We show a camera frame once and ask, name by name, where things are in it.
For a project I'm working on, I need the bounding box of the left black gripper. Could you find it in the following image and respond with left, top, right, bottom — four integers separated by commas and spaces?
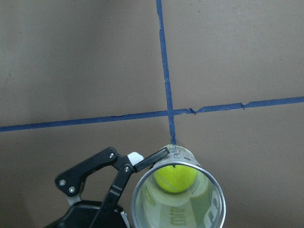
45, 147, 169, 228

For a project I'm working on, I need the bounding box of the yellow tennis ball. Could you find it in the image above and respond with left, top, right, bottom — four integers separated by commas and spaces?
153, 164, 198, 193

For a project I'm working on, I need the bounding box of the clear tennis ball can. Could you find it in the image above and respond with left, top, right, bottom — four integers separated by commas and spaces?
132, 144, 226, 228

